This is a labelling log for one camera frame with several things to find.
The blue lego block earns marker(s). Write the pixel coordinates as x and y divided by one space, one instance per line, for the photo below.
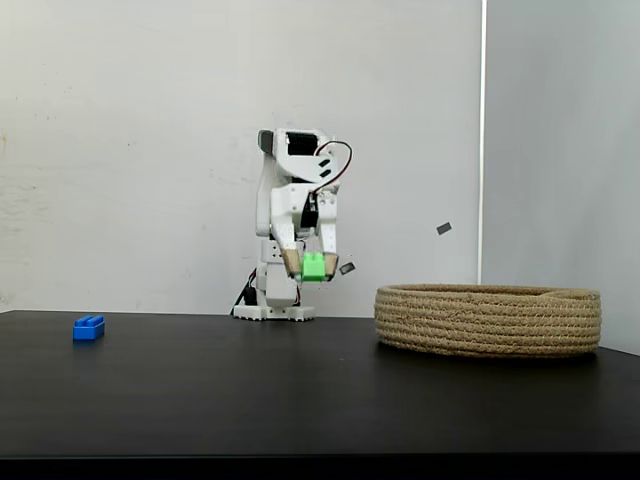
88 330

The grey tape piece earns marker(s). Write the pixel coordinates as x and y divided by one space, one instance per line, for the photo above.
444 228
348 268

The green lego block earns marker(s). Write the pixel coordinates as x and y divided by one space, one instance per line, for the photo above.
314 269

